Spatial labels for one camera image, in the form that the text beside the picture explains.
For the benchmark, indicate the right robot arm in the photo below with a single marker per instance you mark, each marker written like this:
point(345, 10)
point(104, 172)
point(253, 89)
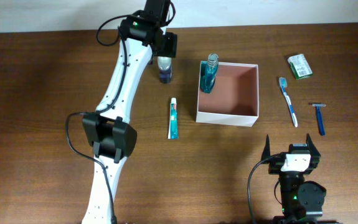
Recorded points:
point(301, 201)

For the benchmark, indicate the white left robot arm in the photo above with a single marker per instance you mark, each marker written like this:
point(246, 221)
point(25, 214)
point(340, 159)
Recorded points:
point(108, 129)

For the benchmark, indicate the purple spray bottle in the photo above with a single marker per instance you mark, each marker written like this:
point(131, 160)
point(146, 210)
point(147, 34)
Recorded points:
point(165, 69)

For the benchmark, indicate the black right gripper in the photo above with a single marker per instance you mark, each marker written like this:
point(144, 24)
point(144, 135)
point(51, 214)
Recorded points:
point(315, 157)

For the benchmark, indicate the blue white toothbrush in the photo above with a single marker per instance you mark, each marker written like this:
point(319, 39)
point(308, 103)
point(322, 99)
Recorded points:
point(283, 84)

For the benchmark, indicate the teal white toothpaste tube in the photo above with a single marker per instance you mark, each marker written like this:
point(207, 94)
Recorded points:
point(173, 124)

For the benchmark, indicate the pink cardboard box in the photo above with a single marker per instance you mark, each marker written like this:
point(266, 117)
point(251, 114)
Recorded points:
point(234, 99)

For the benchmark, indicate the green white soap box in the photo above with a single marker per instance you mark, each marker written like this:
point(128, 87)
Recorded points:
point(299, 66)

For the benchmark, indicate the teal mouthwash bottle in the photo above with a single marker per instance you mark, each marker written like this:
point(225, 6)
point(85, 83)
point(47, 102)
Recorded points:
point(208, 78)

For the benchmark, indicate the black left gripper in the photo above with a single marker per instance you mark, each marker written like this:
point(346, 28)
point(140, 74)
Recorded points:
point(170, 50)

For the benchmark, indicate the blue disposable razor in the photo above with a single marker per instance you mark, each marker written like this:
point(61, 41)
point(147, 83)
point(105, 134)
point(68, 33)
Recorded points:
point(319, 116)

